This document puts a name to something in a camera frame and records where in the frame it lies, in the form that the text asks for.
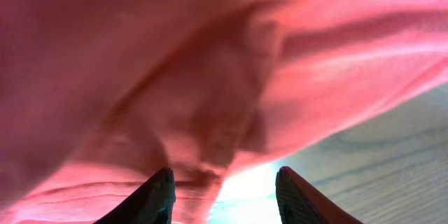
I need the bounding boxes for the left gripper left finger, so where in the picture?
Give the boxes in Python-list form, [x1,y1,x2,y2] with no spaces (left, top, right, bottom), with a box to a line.
[94,168,176,224]

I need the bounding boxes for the red soccer t-shirt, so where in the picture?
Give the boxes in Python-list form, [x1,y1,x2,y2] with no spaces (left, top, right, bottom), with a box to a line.
[1,0,447,223]

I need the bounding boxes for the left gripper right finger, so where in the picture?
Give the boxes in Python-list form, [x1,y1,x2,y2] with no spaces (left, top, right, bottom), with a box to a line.
[275,166,363,224]

